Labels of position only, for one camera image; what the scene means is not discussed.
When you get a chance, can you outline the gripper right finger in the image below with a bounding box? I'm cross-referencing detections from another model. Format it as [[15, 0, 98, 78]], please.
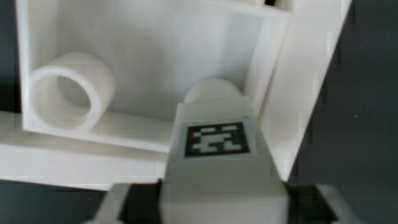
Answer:
[[285, 183, 356, 224]]

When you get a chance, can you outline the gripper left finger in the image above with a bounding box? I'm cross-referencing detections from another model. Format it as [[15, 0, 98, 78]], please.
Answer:
[[86, 181, 166, 224]]

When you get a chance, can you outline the white chair leg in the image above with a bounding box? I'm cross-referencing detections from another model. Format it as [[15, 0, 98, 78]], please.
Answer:
[[160, 79, 288, 224]]

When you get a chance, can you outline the white chair seat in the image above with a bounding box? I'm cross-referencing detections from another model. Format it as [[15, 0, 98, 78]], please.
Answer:
[[16, 0, 292, 152]]

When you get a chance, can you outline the white front fence rail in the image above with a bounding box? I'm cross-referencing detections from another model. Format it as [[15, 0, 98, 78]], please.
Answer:
[[0, 111, 167, 190]]

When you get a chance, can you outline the white fence rail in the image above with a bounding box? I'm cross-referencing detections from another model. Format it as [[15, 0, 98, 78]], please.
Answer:
[[0, 111, 167, 190], [262, 0, 352, 180]]

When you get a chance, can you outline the white right fence rail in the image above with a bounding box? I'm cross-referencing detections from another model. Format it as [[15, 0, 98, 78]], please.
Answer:
[[262, 0, 352, 180]]

